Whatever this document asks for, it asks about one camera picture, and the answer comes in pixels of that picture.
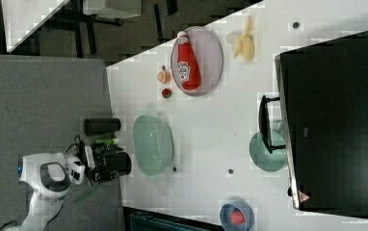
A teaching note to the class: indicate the large black cylinder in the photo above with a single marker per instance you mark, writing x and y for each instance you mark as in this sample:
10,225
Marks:
120,164

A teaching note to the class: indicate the green plastic strainer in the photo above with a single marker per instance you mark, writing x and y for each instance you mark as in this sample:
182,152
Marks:
153,144

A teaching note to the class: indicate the peeled banana toy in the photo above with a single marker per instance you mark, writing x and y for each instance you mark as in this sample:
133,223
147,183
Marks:
242,43

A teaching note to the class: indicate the green bottle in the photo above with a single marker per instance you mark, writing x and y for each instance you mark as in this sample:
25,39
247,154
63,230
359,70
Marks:
108,141

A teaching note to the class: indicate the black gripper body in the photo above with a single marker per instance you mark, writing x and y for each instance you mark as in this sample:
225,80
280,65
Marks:
97,156

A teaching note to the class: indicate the grey round plate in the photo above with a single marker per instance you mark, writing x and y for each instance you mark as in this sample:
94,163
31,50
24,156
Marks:
209,55

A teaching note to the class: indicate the green mug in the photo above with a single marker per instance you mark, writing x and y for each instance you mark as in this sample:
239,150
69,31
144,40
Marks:
262,157

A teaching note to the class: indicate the orange slice toy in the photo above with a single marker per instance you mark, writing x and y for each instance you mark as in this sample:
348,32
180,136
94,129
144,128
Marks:
164,76

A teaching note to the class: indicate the blue bowl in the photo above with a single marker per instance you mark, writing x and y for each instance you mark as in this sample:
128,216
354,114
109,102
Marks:
242,206

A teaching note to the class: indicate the red strawberry in bowl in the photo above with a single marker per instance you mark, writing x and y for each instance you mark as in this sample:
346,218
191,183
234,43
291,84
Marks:
236,217

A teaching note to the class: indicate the red strawberry toy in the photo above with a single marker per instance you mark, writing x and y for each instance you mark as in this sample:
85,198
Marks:
166,93

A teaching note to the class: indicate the red ketchup bottle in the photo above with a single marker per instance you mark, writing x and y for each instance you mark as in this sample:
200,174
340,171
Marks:
187,67

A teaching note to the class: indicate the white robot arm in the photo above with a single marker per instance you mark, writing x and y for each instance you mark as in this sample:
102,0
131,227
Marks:
52,175

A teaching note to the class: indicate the black toaster oven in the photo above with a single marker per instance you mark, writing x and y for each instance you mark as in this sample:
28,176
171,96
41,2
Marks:
323,96

